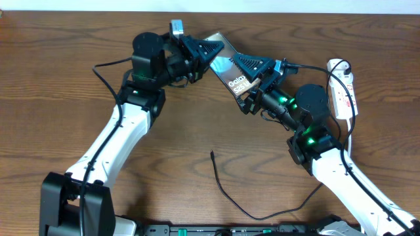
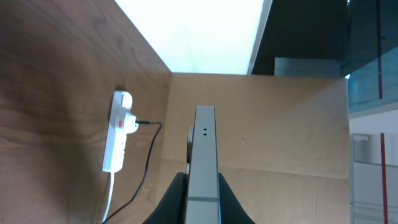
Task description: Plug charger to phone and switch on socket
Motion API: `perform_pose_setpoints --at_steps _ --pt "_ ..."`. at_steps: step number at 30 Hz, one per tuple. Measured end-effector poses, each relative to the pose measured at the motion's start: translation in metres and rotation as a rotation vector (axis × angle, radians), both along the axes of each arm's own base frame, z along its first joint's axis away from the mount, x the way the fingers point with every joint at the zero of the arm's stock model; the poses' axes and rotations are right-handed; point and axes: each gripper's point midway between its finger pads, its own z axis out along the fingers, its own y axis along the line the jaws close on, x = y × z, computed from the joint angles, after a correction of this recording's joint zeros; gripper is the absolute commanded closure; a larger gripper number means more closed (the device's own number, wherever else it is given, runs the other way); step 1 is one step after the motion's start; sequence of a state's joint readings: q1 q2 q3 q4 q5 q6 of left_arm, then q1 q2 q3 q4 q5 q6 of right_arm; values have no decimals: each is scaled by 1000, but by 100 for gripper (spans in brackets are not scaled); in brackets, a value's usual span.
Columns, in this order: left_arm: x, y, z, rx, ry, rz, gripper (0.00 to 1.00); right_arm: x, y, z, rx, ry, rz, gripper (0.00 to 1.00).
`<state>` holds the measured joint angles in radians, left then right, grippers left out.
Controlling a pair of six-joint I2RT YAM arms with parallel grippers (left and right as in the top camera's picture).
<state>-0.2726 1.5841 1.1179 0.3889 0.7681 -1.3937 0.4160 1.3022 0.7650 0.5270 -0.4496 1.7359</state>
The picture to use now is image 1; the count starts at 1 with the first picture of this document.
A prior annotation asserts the black charging cable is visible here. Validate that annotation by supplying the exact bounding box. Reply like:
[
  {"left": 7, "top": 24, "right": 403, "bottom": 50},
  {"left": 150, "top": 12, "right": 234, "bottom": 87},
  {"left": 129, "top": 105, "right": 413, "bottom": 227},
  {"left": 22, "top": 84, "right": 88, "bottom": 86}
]
[{"left": 209, "top": 58, "right": 352, "bottom": 222}]

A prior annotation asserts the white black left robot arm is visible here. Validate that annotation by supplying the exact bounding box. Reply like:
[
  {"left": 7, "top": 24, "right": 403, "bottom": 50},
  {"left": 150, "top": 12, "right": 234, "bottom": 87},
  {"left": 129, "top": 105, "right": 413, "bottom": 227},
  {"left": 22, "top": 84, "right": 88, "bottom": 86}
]
[{"left": 39, "top": 32, "right": 224, "bottom": 235}]

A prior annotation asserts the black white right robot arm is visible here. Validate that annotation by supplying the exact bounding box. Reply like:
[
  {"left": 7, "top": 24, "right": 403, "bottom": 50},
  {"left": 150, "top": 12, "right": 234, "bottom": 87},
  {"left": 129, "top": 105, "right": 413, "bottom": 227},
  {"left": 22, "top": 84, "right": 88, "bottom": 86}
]
[{"left": 231, "top": 53, "right": 419, "bottom": 235}]

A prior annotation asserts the white power strip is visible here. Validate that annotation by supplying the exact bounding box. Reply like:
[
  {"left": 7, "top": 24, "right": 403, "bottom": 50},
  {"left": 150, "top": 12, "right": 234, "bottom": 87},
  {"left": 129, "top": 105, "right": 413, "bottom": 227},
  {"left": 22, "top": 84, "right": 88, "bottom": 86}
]
[{"left": 327, "top": 58, "right": 358, "bottom": 120}]

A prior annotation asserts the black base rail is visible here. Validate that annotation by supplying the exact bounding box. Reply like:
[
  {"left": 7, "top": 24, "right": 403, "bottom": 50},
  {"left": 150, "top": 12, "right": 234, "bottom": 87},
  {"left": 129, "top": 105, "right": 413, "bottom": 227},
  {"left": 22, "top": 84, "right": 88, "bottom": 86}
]
[{"left": 136, "top": 224, "right": 320, "bottom": 236}]

